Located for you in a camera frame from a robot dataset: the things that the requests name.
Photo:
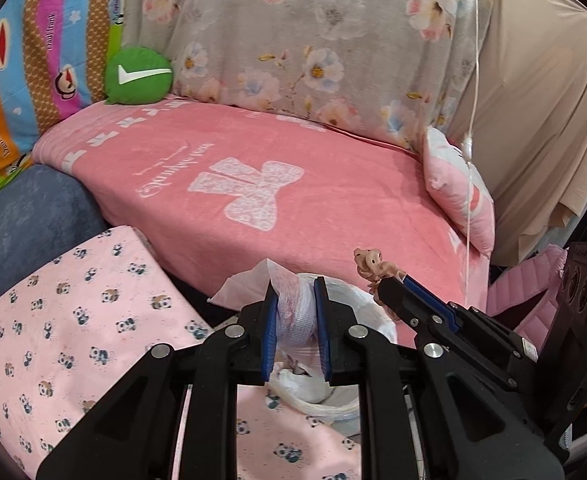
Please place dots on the grey floral blanket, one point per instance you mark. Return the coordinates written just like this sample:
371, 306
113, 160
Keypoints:
298, 35

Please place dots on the pink blanket with bow print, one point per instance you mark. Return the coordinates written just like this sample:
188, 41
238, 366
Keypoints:
323, 200

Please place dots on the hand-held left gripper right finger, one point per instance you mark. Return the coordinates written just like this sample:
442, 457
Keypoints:
322, 320

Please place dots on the white tissue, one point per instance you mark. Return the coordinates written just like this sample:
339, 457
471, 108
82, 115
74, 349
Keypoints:
293, 310

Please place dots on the blue cushion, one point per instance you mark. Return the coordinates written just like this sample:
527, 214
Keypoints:
33, 220

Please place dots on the bin with white plastic bag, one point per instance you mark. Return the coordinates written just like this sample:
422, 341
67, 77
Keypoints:
366, 307

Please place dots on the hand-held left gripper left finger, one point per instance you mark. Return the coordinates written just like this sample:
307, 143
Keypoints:
272, 320

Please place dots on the beige cloth cover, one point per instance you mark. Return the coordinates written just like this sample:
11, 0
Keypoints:
538, 110

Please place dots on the colourful monkey print blanket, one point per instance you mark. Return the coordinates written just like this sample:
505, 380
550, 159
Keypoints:
38, 35

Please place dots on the pink panda print cloth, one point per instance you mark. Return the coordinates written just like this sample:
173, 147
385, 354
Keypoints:
73, 335

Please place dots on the green cushion with white tick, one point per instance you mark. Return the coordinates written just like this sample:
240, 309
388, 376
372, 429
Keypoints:
138, 90

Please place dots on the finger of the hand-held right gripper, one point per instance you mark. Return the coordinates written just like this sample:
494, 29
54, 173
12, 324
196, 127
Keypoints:
453, 315
403, 305

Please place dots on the white cloth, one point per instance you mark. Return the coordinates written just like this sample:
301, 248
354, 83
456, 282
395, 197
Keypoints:
298, 385

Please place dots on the pink quilted bag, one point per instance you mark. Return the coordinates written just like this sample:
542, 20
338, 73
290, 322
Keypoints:
523, 280

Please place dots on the pink and white pillow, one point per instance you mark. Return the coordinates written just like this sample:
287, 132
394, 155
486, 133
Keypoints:
453, 185

